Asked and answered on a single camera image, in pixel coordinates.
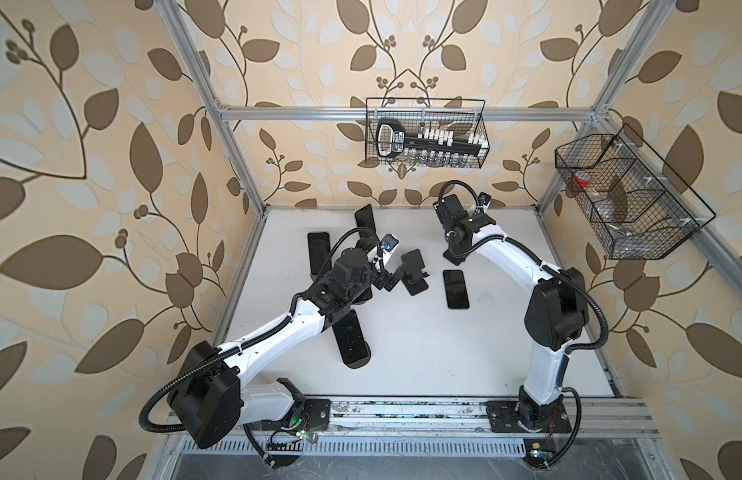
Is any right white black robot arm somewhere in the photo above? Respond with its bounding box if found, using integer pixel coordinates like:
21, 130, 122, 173
434, 180, 608, 432

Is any black phone stand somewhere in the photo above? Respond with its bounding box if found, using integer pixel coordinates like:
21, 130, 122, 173
443, 270, 470, 310

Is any black square stand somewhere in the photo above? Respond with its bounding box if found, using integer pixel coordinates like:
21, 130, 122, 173
443, 246, 468, 266
401, 249, 429, 296

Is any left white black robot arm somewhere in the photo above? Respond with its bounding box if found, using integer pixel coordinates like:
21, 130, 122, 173
138, 234, 399, 449

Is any black phone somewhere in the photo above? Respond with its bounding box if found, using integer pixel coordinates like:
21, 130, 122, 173
332, 310, 371, 366
307, 232, 331, 277
354, 204, 376, 241
353, 288, 373, 305

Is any black phone far left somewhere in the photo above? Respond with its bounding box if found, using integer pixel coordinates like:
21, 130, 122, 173
307, 232, 331, 277

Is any black wire basket back wall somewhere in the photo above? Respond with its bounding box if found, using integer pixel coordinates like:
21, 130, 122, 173
365, 97, 490, 169

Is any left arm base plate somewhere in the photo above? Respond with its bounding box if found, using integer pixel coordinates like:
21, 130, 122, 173
253, 398, 332, 432

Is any black wire basket right wall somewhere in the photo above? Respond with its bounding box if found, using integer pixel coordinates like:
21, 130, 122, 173
554, 124, 716, 261

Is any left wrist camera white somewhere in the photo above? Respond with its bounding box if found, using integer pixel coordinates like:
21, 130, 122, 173
378, 234, 400, 263

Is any grey round stand front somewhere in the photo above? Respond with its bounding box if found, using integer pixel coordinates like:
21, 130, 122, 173
345, 352, 371, 369

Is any black phone middle left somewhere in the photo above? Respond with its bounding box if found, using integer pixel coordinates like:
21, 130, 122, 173
353, 288, 373, 305

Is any black tool with vials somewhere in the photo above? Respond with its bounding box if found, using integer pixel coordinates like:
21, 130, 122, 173
371, 119, 490, 158

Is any black phone near front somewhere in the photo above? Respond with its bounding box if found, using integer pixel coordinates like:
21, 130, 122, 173
332, 310, 371, 366

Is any black wire basket wall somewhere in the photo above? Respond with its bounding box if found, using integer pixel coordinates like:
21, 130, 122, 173
554, 124, 716, 261
365, 97, 490, 169

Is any black phone far centre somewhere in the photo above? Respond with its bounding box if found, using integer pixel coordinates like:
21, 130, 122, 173
354, 204, 376, 241

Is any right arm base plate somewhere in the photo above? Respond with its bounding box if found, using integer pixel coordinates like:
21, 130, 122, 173
485, 400, 572, 435

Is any aluminium rail front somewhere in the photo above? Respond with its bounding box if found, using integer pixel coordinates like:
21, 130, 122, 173
160, 395, 660, 438

